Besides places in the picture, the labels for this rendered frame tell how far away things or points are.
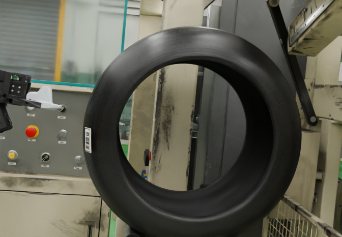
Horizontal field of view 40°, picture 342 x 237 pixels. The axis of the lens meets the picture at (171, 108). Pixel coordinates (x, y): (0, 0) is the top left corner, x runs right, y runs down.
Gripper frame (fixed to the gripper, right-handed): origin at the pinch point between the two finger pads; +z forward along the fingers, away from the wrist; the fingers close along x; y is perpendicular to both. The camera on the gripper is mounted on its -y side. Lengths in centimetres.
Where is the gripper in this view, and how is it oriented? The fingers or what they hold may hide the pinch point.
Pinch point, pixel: (56, 108)
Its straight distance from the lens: 129.9
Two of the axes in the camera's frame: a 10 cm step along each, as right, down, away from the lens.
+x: -0.9, -0.6, 9.9
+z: 9.7, 2.0, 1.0
